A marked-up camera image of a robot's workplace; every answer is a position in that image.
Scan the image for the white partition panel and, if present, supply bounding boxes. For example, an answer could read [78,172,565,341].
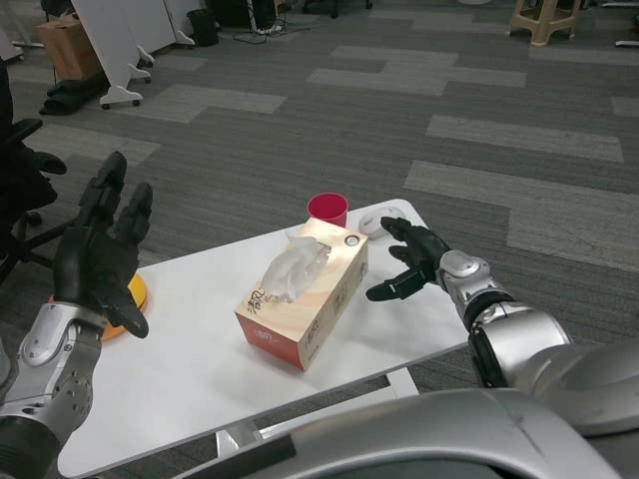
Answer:
[157,0,197,49]
[69,0,155,110]
[0,0,44,64]

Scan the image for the orange plate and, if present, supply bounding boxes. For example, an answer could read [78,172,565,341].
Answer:
[102,272,151,343]

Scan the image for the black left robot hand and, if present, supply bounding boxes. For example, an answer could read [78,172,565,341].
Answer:
[52,151,154,340]

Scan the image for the white table frame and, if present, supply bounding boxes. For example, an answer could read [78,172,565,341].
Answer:
[214,373,420,458]

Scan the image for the white computer mouse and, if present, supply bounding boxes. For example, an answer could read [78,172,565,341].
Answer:
[357,209,408,237]

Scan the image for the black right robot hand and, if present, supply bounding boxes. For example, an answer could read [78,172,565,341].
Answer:
[365,215,453,303]

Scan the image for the brown cardboard box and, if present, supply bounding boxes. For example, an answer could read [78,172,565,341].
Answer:
[35,17,104,81]

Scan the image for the black waste bin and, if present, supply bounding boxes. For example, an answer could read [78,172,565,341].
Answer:
[187,8,221,48]

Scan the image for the silver robot chest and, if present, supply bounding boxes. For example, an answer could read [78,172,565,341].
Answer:
[164,388,623,479]

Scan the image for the black bag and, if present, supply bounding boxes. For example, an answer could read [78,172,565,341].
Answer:
[39,77,111,117]

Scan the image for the standing person white shoes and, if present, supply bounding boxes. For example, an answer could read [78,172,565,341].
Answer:
[249,0,286,35]

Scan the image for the orange and beige tissue box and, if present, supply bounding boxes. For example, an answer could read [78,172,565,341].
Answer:
[233,217,369,373]

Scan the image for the pink plastic cup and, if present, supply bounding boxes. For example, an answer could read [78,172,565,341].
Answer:
[307,193,350,229]

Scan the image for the black office chair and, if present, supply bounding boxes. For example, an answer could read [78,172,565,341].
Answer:
[0,118,69,285]

